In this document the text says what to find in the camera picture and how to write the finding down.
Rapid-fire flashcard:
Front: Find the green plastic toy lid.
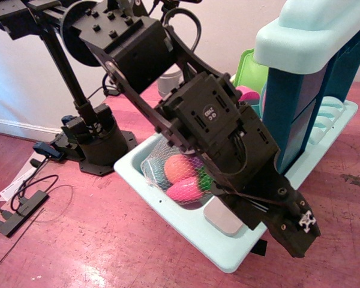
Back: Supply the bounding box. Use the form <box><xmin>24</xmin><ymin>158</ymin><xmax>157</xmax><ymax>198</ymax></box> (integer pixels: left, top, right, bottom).
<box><xmin>233</xmin><ymin>49</ymin><xmax>269</xmax><ymax>94</ymax></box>

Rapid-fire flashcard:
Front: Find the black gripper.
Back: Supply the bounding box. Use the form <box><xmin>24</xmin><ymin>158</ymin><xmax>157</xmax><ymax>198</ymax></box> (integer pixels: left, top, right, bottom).
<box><xmin>155</xmin><ymin>72</ymin><xmax>311</xmax><ymax>230</ymax></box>

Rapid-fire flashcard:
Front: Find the teal toy kitchen shelf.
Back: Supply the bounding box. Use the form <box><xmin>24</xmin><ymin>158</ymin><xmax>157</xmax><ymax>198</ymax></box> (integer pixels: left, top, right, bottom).
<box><xmin>254</xmin><ymin>1</ymin><xmax>360</xmax><ymax>172</ymax></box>

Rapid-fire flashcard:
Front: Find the blue black clamp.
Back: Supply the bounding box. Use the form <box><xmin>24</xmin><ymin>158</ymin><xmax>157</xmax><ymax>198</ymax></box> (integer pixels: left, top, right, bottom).
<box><xmin>33</xmin><ymin>142</ymin><xmax>63</xmax><ymax>160</ymax></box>

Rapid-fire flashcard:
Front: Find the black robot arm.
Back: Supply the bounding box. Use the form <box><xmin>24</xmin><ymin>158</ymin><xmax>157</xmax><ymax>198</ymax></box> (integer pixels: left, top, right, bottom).
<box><xmin>0</xmin><ymin>1</ymin><xmax>320</xmax><ymax>257</ymax></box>

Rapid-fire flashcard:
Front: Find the mesh bag of toys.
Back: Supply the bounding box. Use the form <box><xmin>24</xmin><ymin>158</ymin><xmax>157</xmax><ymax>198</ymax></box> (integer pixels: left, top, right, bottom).
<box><xmin>140</xmin><ymin>139</ymin><xmax>213</xmax><ymax>206</ymax></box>

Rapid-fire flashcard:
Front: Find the pink toy egg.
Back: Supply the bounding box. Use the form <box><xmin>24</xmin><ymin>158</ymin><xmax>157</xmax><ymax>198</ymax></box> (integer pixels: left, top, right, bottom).
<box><xmin>166</xmin><ymin>176</ymin><xmax>203</xmax><ymax>203</ymax></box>

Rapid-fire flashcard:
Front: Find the orange toy fruit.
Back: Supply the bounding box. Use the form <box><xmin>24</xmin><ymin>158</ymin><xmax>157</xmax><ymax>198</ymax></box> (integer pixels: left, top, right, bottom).
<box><xmin>164</xmin><ymin>154</ymin><xmax>196</xmax><ymax>184</ymax></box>

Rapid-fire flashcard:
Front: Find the white paper sheet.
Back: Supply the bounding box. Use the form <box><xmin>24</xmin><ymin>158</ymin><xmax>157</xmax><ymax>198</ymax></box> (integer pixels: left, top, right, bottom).
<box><xmin>0</xmin><ymin>152</ymin><xmax>45</xmax><ymax>203</ymax></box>

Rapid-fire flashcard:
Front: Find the grey square sink plate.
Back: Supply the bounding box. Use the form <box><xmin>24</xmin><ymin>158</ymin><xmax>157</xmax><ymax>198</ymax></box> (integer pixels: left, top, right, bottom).
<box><xmin>203</xmin><ymin>197</ymin><xmax>244</xmax><ymax>237</ymax></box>

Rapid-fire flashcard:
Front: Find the thin black cable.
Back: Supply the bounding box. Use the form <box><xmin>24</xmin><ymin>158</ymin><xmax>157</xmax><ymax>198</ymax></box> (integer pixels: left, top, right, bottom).
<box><xmin>0</xmin><ymin>184</ymin><xmax>74</xmax><ymax>275</ymax></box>

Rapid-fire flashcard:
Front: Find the grey cylinder container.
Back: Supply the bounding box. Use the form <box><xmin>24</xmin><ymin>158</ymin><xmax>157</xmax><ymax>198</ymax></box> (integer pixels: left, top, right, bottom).
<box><xmin>157</xmin><ymin>64</ymin><xmax>184</xmax><ymax>98</ymax></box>

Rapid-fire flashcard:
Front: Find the pink toy bowl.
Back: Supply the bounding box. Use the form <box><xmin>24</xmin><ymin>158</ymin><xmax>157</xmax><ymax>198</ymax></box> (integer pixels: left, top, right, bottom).
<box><xmin>236</xmin><ymin>86</ymin><xmax>260</xmax><ymax>105</ymax></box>

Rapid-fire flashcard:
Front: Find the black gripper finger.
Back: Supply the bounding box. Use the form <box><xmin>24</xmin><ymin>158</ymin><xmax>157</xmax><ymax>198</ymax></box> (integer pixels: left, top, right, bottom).
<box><xmin>263</xmin><ymin>209</ymin><xmax>321</xmax><ymax>258</ymax></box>

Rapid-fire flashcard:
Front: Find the light teal toy sink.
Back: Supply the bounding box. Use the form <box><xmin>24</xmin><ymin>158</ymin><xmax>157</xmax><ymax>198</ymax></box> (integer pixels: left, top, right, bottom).
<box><xmin>114</xmin><ymin>97</ymin><xmax>358</xmax><ymax>273</ymax></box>

